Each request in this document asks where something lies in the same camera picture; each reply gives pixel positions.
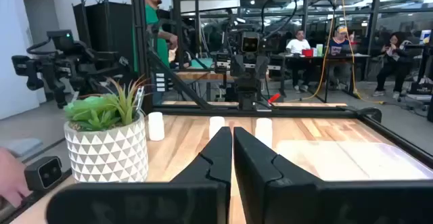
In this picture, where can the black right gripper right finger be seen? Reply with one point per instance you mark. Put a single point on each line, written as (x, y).
(304, 203)

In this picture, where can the wooden workbench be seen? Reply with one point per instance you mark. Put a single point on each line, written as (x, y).
(203, 75)

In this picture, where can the white geometric plant pot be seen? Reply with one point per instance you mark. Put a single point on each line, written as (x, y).
(108, 156)

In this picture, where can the black table-level camera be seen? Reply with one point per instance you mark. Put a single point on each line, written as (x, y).
(44, 173)

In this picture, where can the black office table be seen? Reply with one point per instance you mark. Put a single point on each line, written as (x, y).
(324, 59)

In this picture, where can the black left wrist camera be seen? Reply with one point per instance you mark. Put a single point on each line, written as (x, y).
(250, 43)

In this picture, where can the green succulent plant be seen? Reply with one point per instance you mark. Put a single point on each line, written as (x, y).
(98, 112)

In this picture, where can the red container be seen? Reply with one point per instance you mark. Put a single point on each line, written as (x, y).
(308, 52)

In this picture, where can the black background robot arm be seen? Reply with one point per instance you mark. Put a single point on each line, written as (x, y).
(67, 68)

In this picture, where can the person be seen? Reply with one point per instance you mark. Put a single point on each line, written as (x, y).
(394, 61)
(154, 17)
(297, 46)
(338, 44)

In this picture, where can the clear plastic basket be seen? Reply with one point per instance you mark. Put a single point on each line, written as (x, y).
(355, 159)

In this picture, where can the person's hand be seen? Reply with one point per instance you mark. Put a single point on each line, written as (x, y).
(11, 176)

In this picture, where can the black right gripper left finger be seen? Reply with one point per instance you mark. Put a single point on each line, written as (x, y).
(203, 200)

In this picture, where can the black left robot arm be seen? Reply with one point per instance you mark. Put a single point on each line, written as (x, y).
(249, 92)

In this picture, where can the black equipment rack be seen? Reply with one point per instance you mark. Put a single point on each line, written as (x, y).
(108, 31)

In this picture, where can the white pill bottle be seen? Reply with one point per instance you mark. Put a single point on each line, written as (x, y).
(156, 126)
(216, 124)
(264, 129)

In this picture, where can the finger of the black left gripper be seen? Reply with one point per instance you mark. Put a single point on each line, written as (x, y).
(237, 65)
(261, 66)

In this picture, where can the black aluminium rig frame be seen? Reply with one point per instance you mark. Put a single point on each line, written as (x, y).
(270, 111)

